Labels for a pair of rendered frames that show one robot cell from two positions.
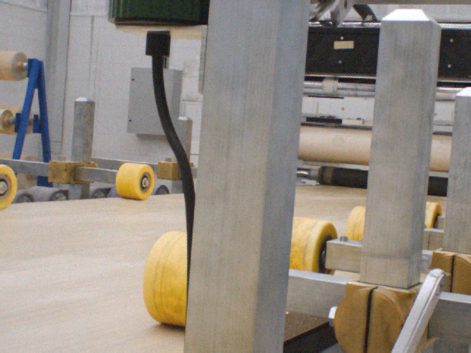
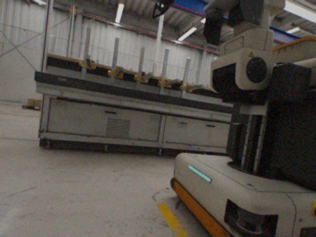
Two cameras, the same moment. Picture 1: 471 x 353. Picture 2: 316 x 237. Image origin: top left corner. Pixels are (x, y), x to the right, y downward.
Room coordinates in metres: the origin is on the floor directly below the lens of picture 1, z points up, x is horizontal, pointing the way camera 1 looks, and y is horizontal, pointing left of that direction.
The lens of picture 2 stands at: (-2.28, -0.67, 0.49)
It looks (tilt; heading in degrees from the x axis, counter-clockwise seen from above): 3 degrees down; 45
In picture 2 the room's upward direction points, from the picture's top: 8 degrees clockwise
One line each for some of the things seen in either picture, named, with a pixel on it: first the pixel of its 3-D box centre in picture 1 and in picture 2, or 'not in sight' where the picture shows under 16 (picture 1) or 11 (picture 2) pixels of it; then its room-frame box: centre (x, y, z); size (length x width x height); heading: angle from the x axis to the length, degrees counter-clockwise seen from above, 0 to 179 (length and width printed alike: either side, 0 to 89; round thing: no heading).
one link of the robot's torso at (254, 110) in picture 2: not in sight; (253, 84); (-1.42, -0.38, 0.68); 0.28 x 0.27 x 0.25; 62
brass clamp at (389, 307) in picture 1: (395, 311); not in sight; (0.65, -0.13, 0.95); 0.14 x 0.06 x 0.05; 154
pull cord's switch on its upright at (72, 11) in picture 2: not in sight; (69, 46); (-1.39, 2.13, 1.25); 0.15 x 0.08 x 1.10; 154
